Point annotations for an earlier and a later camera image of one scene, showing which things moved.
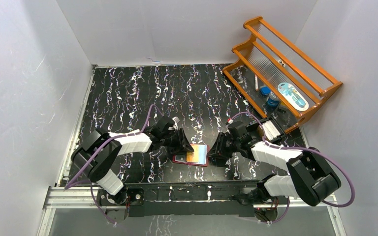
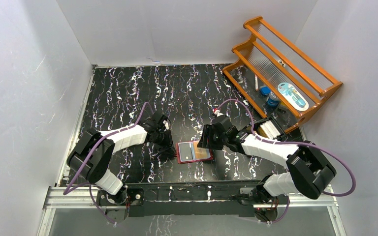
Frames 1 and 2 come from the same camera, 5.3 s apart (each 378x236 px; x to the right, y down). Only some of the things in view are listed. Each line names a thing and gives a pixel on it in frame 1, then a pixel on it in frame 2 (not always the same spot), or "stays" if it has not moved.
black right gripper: [217, 150] -> [208, 130]
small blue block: [265, 90] stays
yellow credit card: [198, 156] stays
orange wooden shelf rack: [280, 81] stays
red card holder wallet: [198, 164] -> [188, 151]
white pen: [256, 82] stays
